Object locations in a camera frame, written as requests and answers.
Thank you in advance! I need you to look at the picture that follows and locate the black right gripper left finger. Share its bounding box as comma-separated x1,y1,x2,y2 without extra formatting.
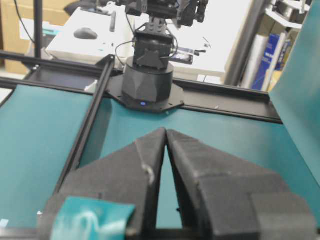
37,128,167,240

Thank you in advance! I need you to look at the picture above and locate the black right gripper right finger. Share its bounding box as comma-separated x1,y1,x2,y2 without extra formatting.
166,129,318,240

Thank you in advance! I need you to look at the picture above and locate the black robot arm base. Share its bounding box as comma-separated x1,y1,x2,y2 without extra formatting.
106,0,208,113

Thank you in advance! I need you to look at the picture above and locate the teal tape on gripper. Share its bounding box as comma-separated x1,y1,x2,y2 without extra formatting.
50,196,136,240

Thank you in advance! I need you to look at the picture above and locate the teal side panel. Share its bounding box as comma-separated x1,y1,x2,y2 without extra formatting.
269,0,320,186

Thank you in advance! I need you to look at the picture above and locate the black computer mouse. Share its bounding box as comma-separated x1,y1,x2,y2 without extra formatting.
73,27,98,40

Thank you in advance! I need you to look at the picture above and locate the white desk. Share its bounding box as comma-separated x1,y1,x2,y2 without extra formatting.
46,0,252,79

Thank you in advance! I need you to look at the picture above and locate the blue white boxes shelf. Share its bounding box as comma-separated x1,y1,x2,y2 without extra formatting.
250,32,291,92

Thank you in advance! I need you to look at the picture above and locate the black vertical pole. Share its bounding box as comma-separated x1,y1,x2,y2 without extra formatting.
33,0,43,59

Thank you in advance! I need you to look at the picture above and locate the cardboard box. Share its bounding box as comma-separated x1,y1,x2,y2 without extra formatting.
0,0,78,76

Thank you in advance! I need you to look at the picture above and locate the black aluminium rail centre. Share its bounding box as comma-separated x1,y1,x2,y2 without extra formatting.
53,55,115,194

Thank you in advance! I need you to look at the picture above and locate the black aluminium frame rail rear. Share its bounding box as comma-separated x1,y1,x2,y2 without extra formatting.
0,50,282,124

